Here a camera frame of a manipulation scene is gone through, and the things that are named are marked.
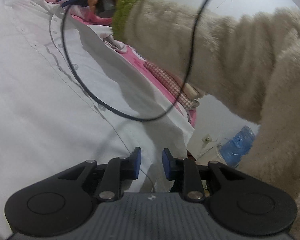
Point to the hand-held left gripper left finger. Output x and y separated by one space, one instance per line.
136 163

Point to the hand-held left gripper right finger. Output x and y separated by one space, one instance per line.
167 163

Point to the white shirt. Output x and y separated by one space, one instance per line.
40 92

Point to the person's right forearm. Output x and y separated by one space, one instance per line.
190 42

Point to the blue plastic bag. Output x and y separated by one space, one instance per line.
237 147

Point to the pink checkered folded cloth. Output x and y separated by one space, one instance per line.
165 78

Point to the cream fluffy robe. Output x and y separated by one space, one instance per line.
285 167

